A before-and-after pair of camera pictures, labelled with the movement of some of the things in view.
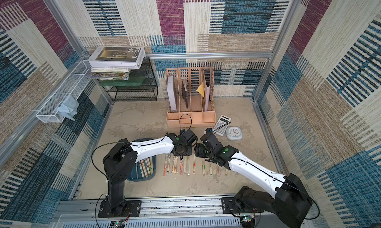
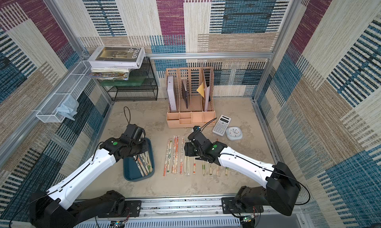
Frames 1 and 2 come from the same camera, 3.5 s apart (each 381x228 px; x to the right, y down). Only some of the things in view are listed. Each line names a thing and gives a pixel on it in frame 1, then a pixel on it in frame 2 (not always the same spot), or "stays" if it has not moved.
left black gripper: x=189 y=153 to x=142 y=140
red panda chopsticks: x=194 y=165 stays
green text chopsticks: x=204 y=168 stays
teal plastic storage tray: x=145 y=170 stays
